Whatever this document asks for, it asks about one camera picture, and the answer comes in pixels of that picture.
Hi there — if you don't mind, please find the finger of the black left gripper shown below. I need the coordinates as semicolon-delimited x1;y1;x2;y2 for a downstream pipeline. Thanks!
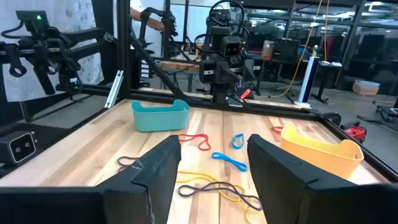
244;58;256;82
198;59;216;84

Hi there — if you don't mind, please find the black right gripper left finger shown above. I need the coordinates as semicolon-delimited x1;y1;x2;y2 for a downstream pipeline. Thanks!
0;134;182;224

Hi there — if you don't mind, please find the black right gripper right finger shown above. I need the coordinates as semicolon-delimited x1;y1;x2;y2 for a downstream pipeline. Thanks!
248;134;398;224

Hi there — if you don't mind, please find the dark purple rubber band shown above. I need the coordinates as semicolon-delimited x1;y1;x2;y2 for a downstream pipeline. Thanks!
177;181;264;212
117;156;142;172

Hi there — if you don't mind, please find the small blue rubber band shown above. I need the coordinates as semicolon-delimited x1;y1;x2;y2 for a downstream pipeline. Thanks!
231;133;246;150

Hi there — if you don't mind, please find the wide blue rubber band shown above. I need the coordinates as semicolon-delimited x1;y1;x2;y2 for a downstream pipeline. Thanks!
211;152;248;173

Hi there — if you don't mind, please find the brown cardboard box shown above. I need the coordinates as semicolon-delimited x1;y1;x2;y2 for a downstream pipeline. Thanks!
262;39;274;60

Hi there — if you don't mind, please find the wooden workbench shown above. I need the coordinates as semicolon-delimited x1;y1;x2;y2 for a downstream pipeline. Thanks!
158;59;201;73

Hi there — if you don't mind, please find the black equipment case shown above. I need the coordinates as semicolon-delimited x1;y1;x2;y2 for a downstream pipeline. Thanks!
272;37;300;63

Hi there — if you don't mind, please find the yellow plastic basket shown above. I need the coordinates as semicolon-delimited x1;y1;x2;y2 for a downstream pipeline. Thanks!
280;124;364;180

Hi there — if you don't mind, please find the white drawer unit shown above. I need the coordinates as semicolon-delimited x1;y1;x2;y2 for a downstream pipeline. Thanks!
139;58;152;86

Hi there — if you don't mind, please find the light teal plastic basket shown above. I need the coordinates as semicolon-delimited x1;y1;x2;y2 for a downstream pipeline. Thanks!
131;99;190;133

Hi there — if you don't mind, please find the person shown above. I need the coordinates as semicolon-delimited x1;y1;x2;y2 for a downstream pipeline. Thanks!
129;0;165;32

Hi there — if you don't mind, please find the black side table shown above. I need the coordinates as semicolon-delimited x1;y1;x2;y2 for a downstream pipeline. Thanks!
310;60;343;105

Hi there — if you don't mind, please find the red power tool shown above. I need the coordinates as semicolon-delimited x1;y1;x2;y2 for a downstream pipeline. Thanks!
341;121;368;143

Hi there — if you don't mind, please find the silver aluminium extrusion bar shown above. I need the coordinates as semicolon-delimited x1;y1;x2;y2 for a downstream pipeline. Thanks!
104;70;124;110

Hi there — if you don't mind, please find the beige storage box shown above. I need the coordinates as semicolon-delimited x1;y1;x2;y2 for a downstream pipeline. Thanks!
352;79;381;97

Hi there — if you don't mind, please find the black wheeled base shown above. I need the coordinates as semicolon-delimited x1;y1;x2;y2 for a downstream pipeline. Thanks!
374;98;398;124

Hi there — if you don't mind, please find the white patterned cloth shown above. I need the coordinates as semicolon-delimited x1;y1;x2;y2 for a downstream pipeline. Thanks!
0;0;105;103

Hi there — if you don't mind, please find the black device with green light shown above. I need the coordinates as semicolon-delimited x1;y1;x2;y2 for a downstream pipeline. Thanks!
15;10;50;32

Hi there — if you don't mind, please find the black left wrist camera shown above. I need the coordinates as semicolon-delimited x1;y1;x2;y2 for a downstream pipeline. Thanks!
221;35;243;58

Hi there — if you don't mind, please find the black table frame rail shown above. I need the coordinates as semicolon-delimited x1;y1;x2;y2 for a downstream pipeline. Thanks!
129;88;315;119
310;113;398;183

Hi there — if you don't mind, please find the black diagonal frame brace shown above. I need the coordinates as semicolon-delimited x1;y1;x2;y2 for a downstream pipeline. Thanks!
129;34;188;100

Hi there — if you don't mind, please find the yellow hanging cord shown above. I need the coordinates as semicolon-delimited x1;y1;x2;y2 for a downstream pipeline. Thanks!
257;0;324;99

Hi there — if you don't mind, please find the white and blue post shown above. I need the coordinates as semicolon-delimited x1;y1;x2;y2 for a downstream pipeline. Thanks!
294;45;321;109

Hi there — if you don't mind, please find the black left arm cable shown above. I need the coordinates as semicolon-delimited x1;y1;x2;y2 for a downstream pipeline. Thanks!
208;0;247;34

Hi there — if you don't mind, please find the black upright frame post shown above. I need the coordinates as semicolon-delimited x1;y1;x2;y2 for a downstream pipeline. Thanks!
116;0;132;101

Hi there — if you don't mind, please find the black frame clamp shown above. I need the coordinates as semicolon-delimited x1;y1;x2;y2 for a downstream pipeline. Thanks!
310;108;342;127

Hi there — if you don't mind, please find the black table-level camera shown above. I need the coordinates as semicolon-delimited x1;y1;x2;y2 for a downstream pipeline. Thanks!
0;130;37;166

